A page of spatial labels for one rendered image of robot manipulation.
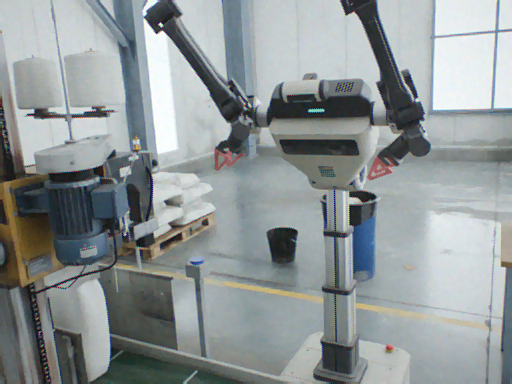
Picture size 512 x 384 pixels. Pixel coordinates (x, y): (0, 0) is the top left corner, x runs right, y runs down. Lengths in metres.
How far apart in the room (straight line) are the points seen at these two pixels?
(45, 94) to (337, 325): 1.47
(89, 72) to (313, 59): 8.58
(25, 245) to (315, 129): 1.02
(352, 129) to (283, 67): 8.49
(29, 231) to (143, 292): 0.92
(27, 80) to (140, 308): 1.22
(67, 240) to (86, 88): 0.44
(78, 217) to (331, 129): 0.89
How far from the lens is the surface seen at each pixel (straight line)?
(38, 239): 1.57
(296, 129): 1.74
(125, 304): 2.45
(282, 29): 10.17
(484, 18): 9.29
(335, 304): 2.11
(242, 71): 10.28
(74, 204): 1.41
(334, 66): 9.73
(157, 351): 2.31
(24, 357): 1.71
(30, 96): 1.67
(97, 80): 1.46
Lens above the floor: 1.57
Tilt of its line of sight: 13 degrees down
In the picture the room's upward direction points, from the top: 3 degrees counter-clockwise
